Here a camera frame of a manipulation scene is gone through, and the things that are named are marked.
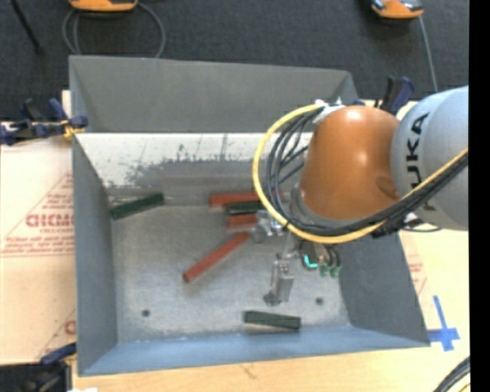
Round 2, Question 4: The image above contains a grey metal bin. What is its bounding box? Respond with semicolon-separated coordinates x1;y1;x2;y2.
68;54;430;377

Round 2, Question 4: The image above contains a brown cardboard board, red print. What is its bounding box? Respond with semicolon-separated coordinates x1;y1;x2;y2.
0;136;430;367

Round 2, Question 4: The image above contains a red-brown flat block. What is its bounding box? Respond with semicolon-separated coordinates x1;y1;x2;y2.
182;231;251;284
227;213;258;229
209;191;285;208

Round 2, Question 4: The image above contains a dark green flat block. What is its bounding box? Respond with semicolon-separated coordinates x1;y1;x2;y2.
225;201;266;216
109;193;166;221
243;310;302;331

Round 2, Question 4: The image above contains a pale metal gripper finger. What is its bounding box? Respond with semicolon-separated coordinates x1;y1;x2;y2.
263;259;282;306
276;262;295;304

